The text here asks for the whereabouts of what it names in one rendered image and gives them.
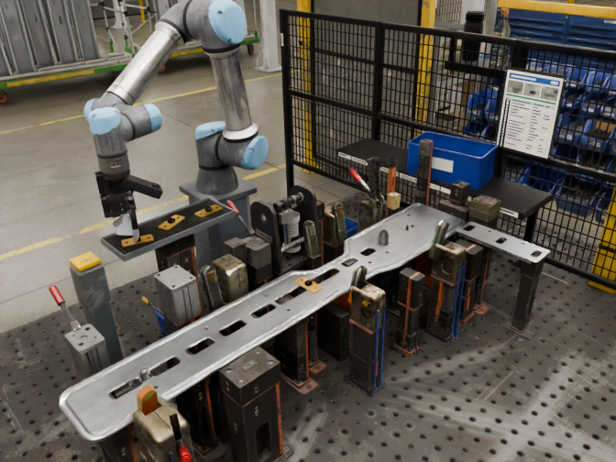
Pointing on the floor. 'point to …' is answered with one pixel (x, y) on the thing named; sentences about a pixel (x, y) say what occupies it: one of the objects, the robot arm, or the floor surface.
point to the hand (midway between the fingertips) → (137, 235)
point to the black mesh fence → (441, 113)
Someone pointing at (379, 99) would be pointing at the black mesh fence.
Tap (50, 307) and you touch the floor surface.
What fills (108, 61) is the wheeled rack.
